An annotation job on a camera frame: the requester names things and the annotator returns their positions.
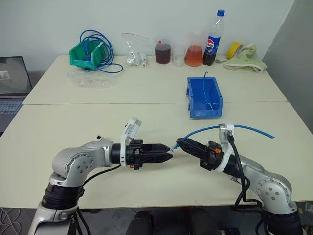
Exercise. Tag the dark rounded shape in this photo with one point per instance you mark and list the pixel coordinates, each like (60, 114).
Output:
(140, 224)

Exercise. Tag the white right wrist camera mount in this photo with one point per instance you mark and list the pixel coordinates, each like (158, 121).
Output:
(223, 131)

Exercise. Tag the green plastic bin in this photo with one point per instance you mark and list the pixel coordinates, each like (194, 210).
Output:
(80, 58)

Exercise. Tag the cola bottle blue cap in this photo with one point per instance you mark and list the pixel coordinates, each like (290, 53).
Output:
(213, 44)

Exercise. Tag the empty clear beaker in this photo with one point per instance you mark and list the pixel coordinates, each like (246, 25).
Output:
(178, 57)

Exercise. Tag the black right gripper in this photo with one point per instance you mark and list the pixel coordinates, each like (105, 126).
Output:
(211, 156)

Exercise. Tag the blue plastic bin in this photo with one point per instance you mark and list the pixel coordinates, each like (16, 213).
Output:
(215, 98)

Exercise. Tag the flask with orange liquid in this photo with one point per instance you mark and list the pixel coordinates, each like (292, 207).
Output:
(194, 56)

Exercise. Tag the light green towel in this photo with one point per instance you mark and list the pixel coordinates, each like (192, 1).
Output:
(247, 60)

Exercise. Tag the beaker with dark red liquid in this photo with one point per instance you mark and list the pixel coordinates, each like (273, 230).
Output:
(162, 54)

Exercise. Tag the grey laptop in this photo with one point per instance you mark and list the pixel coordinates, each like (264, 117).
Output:
(14, 80)

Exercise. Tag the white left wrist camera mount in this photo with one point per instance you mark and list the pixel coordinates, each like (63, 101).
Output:
(131, 127)

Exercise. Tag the yellow tape roll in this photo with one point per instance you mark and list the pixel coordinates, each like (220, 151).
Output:
(232, 50)

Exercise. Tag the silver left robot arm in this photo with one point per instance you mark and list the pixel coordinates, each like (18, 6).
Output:
(73, 159)

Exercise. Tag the clear zip bag red strip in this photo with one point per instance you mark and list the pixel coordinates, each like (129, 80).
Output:
(137, 49)

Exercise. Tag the clear plastic bag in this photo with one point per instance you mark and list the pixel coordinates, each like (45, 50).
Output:
(93, 79)

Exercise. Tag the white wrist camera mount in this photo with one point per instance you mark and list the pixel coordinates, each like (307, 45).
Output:
(223, 131)
(131, 127)

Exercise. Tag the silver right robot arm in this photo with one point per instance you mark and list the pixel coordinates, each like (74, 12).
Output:
(271, 186)

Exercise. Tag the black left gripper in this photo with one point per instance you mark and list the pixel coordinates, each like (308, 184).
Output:
(135, 153)

